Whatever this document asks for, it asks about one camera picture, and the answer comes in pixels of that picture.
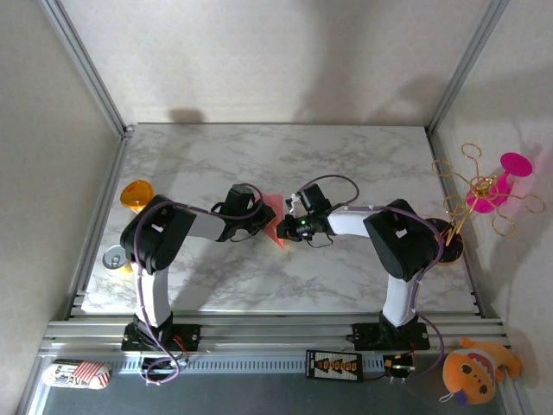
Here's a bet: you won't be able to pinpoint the pink cloth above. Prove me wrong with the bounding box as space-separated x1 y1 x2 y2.
257 192 287 250

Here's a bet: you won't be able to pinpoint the aluminium front rails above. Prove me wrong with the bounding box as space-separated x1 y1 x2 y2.
38 317 511 358

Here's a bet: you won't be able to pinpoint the orange translucent cup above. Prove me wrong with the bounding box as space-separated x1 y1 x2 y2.
119 179 155 214

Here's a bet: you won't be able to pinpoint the silver tin can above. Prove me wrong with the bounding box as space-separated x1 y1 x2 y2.
102 245 129 270

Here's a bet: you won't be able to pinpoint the black charger board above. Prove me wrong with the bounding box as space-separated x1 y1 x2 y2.
305 348 364 384

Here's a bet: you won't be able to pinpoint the black round gold-rimmed disc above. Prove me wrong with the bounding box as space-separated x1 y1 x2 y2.
429 218 466 265

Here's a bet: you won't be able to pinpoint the black yellow power connector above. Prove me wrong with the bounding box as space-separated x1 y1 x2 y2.
382 354 416 377

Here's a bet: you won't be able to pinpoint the pink plastic wine glass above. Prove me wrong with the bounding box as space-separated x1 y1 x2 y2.
465 151 534 214

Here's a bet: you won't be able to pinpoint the orange plush toy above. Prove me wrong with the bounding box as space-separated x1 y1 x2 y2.
439 336 523 407

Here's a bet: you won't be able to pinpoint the red striped snack bag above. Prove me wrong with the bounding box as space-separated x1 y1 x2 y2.
42 358 113 390

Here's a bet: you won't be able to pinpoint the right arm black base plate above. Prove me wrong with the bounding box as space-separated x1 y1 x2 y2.
352 322 429 352

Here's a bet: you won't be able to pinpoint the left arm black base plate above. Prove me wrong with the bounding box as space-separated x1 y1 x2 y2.
121 322 202 352

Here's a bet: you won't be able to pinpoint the slotted grey cable duct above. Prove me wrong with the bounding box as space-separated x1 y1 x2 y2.
107 354 390 375

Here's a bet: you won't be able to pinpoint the aluminium side rail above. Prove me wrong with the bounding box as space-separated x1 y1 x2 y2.
425 127 493 321
64 129 133 321

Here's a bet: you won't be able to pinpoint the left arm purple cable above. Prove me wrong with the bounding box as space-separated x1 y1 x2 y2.
132 183 264 386

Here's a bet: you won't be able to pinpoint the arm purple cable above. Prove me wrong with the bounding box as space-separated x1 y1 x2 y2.
297 174 446 382
132 183 264 386

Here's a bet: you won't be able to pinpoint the gold wire stand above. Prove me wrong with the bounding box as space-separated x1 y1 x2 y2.
431 143 547 243

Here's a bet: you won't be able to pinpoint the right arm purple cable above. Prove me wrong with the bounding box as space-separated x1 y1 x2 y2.
297 174 446 382

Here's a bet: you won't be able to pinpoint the aluminium frame post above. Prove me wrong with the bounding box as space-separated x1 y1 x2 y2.
425 0 512 136
38 0 136 138

